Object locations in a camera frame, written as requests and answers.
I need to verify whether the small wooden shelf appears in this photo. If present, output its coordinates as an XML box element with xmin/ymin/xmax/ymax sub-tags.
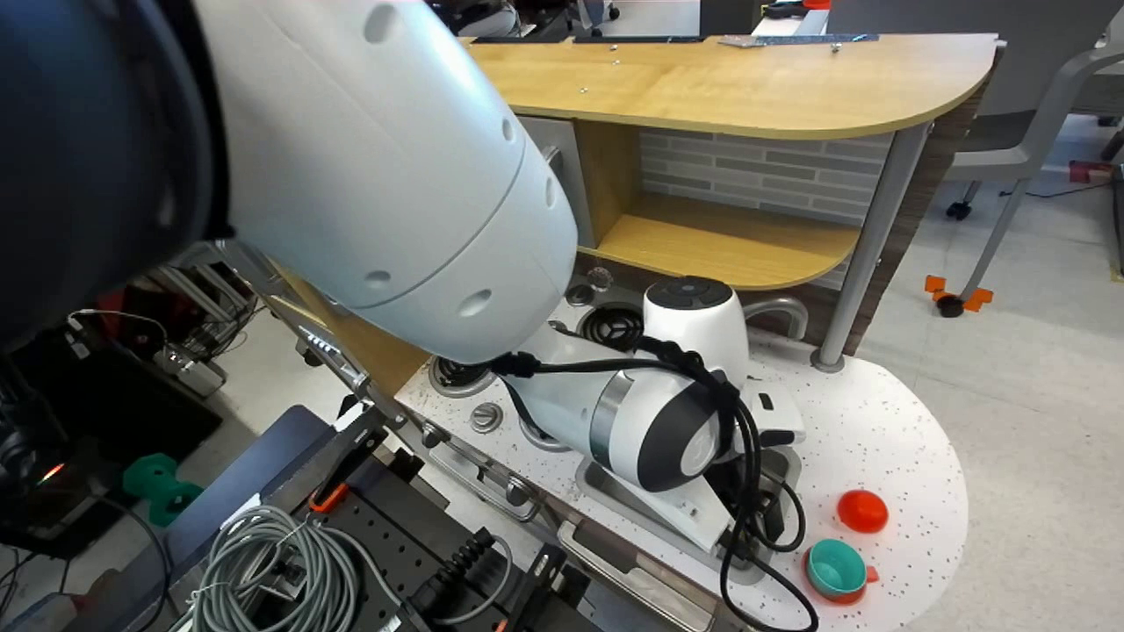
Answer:
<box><xmin>580</xmin><ymin>191</ymin><xmax>864</xmax><ymax>294</ymax></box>

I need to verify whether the grey support post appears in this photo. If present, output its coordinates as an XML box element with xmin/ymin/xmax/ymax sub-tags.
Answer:
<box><xmin>813</xmin><ymin>121</ymin><xmax>934</xmax><ymax>375</ymax></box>

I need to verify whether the wooden curved desk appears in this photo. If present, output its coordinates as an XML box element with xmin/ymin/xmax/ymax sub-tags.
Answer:
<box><xmin>468</xmin><ymin>31</ymin><xmax>1007</xmax><ymax>146</ymax></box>

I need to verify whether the grey toy sink basin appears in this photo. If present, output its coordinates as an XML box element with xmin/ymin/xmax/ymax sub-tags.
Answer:
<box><xmin>571</xmin><ymin>449</ymin><xmax>753</xmax><ymax>560</ymax></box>

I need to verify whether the grey chair frame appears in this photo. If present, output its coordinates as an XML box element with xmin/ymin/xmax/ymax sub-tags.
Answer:
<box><xmin>941</xmin><ymin>10</ymin><xmax>1124</xmax><ymax>320</ymax></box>

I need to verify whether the green plastic clamp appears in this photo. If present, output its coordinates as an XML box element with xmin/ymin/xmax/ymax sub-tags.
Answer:
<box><xmin>121</xmin><ymin>452</ymin><xmax>204</xmax><ymax>532</ymax></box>

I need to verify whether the white speckled toy countertop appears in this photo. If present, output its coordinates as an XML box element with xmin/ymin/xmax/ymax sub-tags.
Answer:
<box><xmin>398</xmin><ymin>292</ymin><xmax>973</xmax><ymax>632</ymax></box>

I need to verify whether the teal plastic cup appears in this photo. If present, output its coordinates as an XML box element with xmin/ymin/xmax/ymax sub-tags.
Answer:
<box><xmin>804</xmin><ymin>537</ymin><xmax>872</xmax><ymax>603</ymax></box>

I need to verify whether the grey brick pattern panel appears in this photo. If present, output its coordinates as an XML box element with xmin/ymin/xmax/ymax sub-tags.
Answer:
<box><xmin>635</xmin><ymin>128</ymin><xmax>898</xmax><ymax>231</ymax></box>

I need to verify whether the orange-handled tool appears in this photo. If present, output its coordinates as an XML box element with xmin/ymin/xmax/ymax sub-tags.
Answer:
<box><xmin>307</xmin><ymin>449</ymin><xmax>390</xmax><ymax>519</ymax></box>

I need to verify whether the grey coiled cable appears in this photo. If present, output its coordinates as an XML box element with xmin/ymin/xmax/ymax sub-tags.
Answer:
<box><xmin>172</xmin><ymin>504</ymin><xmax>409</xmax><ymax>632</ymax></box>

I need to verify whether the black optical breadboard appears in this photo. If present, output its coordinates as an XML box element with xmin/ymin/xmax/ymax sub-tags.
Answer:
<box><xmin>314</xmin><ymin>452</ymin><xmax>567</xmax><ymax>632</ymax></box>

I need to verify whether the black coil stove burner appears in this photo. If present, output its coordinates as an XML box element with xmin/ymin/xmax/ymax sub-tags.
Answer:
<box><xmin>580</xmin><ymin>298</ymin><xmax>646</xmax><ymax>352</ymax></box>
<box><xmin>424</xmin><ymin>356</ymin><xmax>494</xmax><ymax>396</ymax></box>

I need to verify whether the red plastic bowl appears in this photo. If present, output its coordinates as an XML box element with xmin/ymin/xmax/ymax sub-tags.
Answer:
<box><xmin>831</xmin><ymin>489</ymin><xmax>891</xmax><ymax>537</ymax></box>

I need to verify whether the aluminium extrusion frame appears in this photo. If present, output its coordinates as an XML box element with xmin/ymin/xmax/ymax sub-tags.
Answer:
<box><xmin>152</xmin><ymin>239</ymin><xmax>285</xmax><ymax>356</ymax></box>

